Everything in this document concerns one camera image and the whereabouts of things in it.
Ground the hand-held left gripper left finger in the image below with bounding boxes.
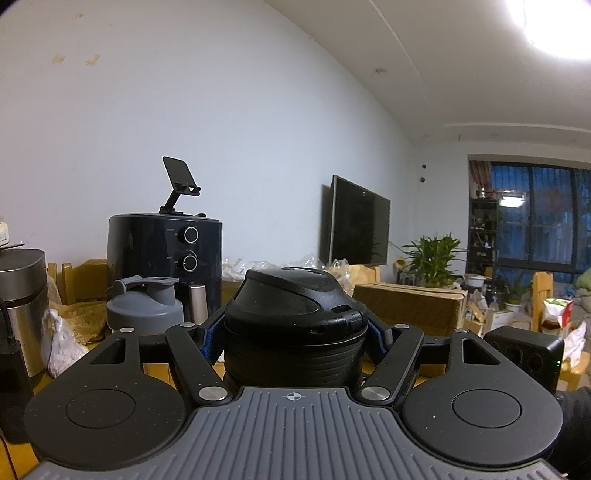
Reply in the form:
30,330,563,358
90,308,234,408

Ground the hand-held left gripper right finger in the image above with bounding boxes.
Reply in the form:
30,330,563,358
355,316,502,408

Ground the black water bottle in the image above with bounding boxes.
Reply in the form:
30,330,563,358
222,266,370,394

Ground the person's right forearm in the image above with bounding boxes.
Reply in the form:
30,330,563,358
549,387,591,480

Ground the cardboard box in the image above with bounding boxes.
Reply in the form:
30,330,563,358
353,282,470,377

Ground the red and green snack bag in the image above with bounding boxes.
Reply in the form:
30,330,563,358
542,298,574,331

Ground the grey-lidded shaker bottle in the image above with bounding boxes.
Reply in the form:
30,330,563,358
106,275,186,337

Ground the clear plastic bag of food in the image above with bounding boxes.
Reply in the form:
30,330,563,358
222,255,357,289

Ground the green potted plant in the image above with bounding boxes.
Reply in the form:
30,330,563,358
399,232,470,289

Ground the dark blue air fryer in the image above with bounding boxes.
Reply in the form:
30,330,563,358
107,213,223,325

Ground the window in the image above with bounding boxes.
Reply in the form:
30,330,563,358
468,154,591,288

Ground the small knotted plastic bag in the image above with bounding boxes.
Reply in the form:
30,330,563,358
44,309,89,380

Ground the black phone stand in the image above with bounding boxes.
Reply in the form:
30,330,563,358
162,156,202,215

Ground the silver rice cooker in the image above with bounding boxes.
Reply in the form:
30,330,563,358
0,248,51,380

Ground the ceiling lamp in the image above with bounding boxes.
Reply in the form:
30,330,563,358
505,0,591,62

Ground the wall-mounted television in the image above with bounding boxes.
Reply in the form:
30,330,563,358
320,174,392,267

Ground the black power bank with cable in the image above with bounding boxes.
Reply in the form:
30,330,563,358
0,295,36,445

